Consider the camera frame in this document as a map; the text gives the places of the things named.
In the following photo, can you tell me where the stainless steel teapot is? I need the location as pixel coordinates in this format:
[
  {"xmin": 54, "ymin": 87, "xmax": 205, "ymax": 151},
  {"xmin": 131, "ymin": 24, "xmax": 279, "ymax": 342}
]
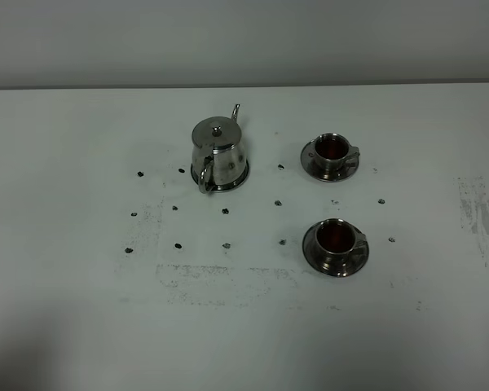
[{"xmin": 192, "ymin": 104, "xmax": 248, "ymax": 194}]

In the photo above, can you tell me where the teapot steel saucer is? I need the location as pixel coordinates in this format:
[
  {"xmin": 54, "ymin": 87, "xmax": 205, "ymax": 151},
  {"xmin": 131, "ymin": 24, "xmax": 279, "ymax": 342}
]
[{"xmin": 190, "ymin": 160, "xmax": 249, "ymax": 192}]

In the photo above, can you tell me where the far steel saucer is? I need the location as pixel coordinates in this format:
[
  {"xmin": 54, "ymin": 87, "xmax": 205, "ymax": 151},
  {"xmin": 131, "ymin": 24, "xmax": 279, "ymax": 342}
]
[{"xmin": 300, "ymin": 139, "xmax": 360, "ymax": 182}]

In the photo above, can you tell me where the far steel teacup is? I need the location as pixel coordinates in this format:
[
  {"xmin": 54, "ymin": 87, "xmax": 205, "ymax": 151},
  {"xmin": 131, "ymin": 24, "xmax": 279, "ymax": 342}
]
[{"xmin": 314, "ymin": 133, "xmax": 360, "ymax": 170}]

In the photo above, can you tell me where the steel teacup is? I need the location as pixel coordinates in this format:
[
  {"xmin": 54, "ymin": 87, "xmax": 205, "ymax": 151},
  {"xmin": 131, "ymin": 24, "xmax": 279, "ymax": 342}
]
[
  {"xmin": 314, "ymin": 133, "xmax": 360, "ymax": 170},
  {"xmin": 315, "ymin": 218, "xmax": 366, "ymax": 255}
]

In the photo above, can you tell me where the near steel teacup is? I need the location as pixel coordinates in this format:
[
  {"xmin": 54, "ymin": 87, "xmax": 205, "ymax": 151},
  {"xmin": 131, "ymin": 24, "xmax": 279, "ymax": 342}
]
[{"xmin": 315, "ymin": 218, "xmax": 366, "ymax": 255}]

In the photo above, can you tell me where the near steel saucer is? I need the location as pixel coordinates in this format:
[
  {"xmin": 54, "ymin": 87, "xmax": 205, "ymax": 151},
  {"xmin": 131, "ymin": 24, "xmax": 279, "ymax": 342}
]
[{"xmin": 302, "ymin": 222, "xmax": 369, "ymax": 278}]

